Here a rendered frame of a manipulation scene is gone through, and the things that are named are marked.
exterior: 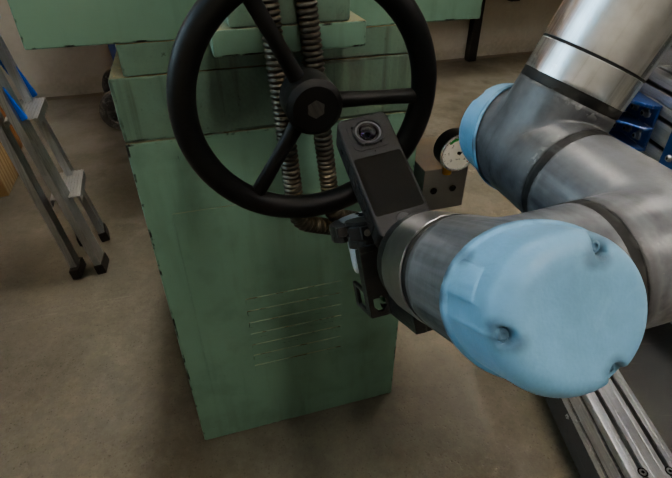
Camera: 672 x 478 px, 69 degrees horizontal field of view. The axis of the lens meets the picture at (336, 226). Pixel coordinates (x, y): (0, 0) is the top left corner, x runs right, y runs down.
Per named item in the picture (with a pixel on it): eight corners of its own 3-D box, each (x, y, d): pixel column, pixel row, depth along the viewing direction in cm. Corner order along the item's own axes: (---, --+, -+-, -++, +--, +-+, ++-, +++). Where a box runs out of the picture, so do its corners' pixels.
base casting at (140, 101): (121, 144, 66) (102, 78, 61) (137, 40, 111) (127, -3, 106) (423, 110, 76) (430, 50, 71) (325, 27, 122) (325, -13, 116)
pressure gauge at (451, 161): (437, 184, 77) (443, 137, 72) (426, 173, 80) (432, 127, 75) (472, 179, 79) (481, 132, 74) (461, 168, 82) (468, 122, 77)
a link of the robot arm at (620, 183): (665, 117, 32) (514, 147, 30) (859, 207, 23) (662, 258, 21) (630, 217, 36) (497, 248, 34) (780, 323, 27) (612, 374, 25)
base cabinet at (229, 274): (201, 444, 106) (119, 146, 66) (189, 276, 152) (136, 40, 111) (393, 394, 116) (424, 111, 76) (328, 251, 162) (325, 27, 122)
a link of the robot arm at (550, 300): (683, 381, 21) (505, 438, 19) (531, 315, 32) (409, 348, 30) (663, 202, 20) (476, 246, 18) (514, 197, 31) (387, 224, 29)
